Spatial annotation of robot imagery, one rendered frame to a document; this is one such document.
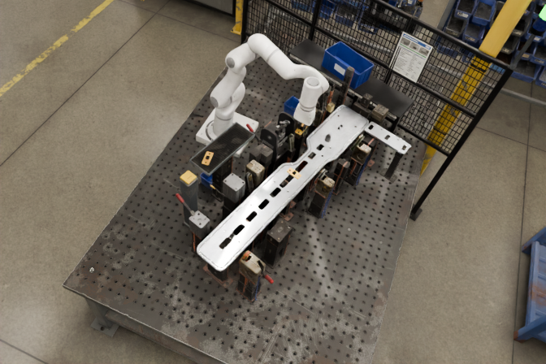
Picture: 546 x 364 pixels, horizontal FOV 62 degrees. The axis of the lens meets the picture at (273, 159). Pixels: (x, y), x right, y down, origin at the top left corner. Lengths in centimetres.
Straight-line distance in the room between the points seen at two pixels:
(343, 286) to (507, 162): 248
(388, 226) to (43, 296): 229
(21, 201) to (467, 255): 341
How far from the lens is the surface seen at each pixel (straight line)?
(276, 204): 246
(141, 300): 256
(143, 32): 507
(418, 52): 300
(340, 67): 309
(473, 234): 403
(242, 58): 241
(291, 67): 225
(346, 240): 277
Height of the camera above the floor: 308
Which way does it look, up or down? 52 degrees down
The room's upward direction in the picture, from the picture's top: 10 degrees clockwise
